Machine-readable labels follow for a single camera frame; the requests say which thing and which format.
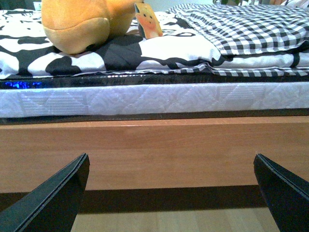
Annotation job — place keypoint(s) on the orange plush toy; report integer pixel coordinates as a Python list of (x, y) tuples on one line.
[(73, 25)]

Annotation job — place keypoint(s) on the black white patterned quilt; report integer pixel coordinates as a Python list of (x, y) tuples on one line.
[(25, 52)]

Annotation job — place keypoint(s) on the black white gingham blanket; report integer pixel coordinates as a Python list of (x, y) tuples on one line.
[(249, 29)]

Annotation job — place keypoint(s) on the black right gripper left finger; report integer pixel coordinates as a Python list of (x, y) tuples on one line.
[(53, 205)]

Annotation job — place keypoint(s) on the wooden bed frame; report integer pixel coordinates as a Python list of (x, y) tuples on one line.
[(151, 154)]

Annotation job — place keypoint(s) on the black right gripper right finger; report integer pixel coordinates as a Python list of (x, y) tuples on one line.
[(285, 193)]

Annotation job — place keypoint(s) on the orange fox hang tag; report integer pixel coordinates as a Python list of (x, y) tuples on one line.
[(149, 26)]

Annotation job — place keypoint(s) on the white quilted mattress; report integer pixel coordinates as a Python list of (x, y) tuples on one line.
[(152, 99)]

